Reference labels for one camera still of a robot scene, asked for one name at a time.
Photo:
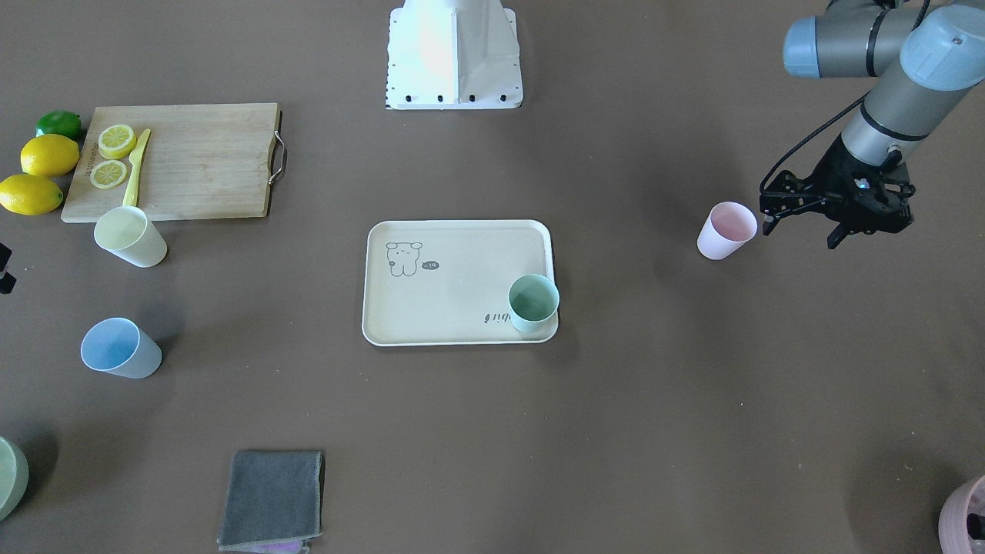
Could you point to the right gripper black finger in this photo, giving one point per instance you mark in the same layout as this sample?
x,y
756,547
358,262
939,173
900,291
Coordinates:
x,y
7,280

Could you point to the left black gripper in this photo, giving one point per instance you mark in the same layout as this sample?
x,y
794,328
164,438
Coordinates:
x,y
834,171

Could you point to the mint green cup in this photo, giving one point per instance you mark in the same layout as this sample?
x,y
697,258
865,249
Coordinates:
x,y
533,299

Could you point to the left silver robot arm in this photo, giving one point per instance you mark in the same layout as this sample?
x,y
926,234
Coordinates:
x,y
925,60

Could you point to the cream rabbit serving tray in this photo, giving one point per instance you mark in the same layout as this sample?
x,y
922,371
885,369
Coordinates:
x,y
447,282

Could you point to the pink cup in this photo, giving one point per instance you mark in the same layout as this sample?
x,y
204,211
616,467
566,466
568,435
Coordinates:
x,y
727,228

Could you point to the lower whole yellow lemon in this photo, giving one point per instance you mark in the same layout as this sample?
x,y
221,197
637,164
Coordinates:
x,y
30,195

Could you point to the whole yellow lemon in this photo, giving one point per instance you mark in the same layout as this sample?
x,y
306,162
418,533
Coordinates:
x,y
49,156
30,195

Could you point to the light blue cup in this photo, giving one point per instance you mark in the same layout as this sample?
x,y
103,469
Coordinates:
x,y
117,346

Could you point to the pale yellow cup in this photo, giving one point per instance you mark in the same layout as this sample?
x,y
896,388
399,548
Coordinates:
x,y
129,234

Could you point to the upper whole yellow lemon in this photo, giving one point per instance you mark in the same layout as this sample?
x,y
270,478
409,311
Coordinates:
x,y
49,156

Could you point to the lower lemon slice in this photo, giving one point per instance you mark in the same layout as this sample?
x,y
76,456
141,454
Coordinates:
x,y
108,174

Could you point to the lemon slice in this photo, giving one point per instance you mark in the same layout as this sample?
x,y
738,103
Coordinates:
x,y
108,174
116,141

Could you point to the yellow plastic knife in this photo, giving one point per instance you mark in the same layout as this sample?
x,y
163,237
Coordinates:
x,y
135,157

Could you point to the green lime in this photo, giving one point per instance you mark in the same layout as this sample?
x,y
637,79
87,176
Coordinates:
x,y
59,122

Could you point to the upper lemon slice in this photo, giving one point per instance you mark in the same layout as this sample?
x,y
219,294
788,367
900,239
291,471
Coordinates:
x,y
116,141

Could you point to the mint green bowl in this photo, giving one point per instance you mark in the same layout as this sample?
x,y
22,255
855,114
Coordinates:
x,y
14,476

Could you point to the bamboo cutting board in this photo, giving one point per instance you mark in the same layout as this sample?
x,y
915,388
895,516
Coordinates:
x,y
211,161

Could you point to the folded grey cloth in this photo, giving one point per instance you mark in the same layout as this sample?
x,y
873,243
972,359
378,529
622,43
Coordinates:
x,y
273,502

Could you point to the pink mixing bowl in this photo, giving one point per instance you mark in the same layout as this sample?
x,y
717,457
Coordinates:
x,y
960,526

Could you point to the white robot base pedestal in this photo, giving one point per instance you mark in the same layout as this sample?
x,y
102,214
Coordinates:
x,y
453,55

